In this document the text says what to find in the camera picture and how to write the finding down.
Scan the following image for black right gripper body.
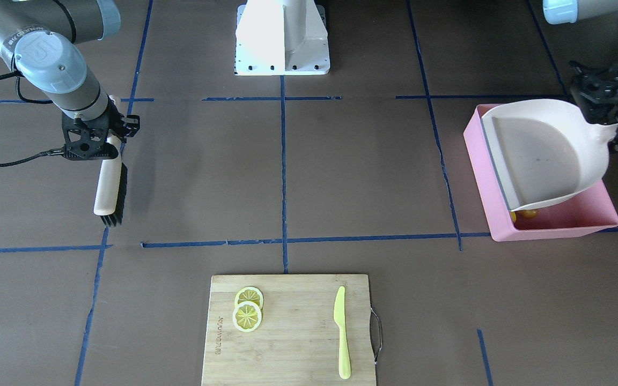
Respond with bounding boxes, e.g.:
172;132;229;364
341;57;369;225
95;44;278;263
61;102;140;161

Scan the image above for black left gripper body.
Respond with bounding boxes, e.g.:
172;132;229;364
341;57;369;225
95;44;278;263
569;60;618;125

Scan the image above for beige plastic dustpan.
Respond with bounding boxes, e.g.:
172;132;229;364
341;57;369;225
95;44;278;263
481;99;616;212

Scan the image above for toy ginger root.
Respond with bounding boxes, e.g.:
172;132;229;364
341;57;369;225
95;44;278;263
510;209;539;222

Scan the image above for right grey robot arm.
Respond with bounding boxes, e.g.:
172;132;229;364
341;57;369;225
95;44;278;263
0;1;139;160

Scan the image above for pink plastic bin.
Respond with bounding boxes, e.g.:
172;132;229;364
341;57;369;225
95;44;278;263
463;103;618;242

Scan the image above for bamboo cutting board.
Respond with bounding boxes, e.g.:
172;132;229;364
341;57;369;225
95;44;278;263
201;273;379;385

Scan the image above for yellow-green plastic knife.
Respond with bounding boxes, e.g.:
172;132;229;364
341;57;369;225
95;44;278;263
333;286;352;380

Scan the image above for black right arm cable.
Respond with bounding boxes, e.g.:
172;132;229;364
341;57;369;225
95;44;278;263
0;64;68;168

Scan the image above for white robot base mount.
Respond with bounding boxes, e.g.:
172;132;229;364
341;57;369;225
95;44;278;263
234;1;331;76

